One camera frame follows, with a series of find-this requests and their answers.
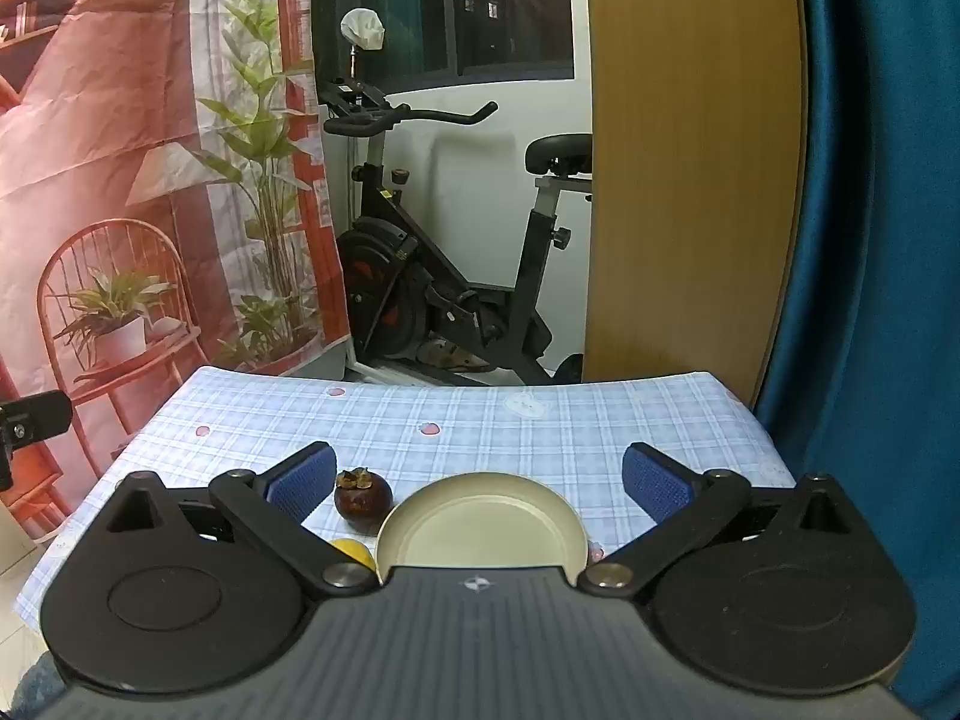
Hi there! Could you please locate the blue plaid tablecloth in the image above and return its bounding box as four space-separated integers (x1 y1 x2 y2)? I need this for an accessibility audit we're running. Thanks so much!
15 366 797 627

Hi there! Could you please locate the black exercise bike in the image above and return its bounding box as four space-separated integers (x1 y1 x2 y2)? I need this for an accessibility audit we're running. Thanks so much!
321 79 595 389

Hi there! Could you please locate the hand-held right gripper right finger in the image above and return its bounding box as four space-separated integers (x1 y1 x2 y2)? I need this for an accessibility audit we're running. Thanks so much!
577 441 854 601

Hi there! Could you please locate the window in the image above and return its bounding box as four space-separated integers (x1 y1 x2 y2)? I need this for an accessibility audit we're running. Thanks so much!
311 0 576 102

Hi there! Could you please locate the wooden door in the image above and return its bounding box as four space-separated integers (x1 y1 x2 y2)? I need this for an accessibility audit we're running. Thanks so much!
583 0 807 406

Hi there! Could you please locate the printed wall backdrop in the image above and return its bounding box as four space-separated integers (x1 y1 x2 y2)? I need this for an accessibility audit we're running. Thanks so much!
0 0 353 541

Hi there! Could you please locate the dark purple mangosteen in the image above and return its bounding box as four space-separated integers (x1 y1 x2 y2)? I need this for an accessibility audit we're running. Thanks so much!
334 467 394 537

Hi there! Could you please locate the beige plate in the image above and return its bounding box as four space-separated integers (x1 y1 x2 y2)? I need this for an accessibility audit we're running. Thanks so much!
375 472 590 586

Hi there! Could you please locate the yellow lemon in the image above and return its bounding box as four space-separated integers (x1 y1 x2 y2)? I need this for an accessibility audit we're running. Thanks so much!
328 538 376 575

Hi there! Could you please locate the white cloth cap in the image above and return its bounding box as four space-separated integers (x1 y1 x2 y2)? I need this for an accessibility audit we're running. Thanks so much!
340 7 386 52

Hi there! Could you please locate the blue curtain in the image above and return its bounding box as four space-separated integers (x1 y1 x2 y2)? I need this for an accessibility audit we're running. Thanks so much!
754 0 960 691

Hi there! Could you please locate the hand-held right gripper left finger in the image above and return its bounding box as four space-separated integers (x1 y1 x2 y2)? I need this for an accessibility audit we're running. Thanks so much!
105 441 376 599

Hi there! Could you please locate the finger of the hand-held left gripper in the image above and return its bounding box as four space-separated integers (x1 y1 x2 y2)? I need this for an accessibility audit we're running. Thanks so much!
0 391 74 445

